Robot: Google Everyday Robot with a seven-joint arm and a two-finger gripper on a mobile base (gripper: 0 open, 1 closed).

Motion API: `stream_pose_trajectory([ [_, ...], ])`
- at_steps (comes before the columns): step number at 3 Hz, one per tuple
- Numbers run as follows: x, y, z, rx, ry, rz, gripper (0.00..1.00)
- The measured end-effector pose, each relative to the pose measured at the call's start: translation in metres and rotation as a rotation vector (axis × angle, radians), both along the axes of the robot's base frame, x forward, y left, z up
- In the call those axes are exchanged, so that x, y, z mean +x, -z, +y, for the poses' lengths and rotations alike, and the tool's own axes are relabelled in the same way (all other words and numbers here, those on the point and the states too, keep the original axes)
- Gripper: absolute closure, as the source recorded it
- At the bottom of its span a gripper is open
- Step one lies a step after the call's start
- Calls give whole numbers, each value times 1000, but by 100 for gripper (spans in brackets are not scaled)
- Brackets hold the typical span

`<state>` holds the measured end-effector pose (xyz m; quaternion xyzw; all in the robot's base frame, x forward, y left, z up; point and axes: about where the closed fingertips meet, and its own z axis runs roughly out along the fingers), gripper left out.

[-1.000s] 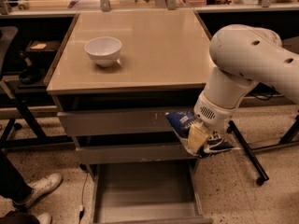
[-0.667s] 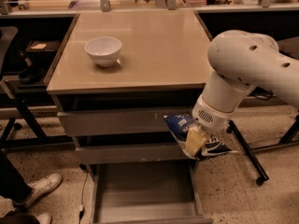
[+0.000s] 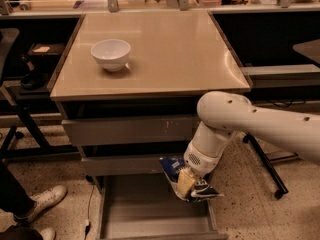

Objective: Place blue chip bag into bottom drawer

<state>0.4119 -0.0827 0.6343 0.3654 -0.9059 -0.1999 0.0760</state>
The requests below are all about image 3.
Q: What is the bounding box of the black box on shelf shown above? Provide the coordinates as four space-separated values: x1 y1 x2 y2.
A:
27 43 65 62

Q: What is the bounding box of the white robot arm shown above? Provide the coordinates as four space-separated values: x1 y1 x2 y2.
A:
176 91 320 198

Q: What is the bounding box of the grey drawer cabinet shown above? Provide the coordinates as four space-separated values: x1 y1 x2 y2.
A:
46 9 253 240

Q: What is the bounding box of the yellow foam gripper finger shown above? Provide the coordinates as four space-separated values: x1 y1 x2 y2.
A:
177 168 197 197

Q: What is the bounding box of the white floor cable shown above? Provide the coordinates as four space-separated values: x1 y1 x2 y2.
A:
83 183 96 240

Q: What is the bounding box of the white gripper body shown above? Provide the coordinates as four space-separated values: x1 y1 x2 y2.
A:
184 143 221 177

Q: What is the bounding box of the black wheeled stand base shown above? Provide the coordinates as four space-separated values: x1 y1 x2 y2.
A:
243 134 298 199

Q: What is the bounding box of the grey top drawer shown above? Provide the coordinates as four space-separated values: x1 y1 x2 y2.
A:
62 114 199 146

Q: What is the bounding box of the white shoe lower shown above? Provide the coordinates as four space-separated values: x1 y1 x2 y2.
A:
40 228 56 240

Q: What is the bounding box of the grey drawer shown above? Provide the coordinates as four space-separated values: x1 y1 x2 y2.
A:
96 174 228 240
81 154 173 176
62 114 199 146

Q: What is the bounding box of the white ceramic bowl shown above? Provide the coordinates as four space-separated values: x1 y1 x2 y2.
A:
91 39 131 72

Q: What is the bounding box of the grey middle drawer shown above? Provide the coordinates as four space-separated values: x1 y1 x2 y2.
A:
81 154 173 176

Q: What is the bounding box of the black desk leg frame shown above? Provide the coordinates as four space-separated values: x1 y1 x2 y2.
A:
0 83 79 160

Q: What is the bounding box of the blue chip bag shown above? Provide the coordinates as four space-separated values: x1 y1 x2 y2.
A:
160 157 220 203

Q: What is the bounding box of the grey bottom drawer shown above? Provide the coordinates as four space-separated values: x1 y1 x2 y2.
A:
96 174 228 240

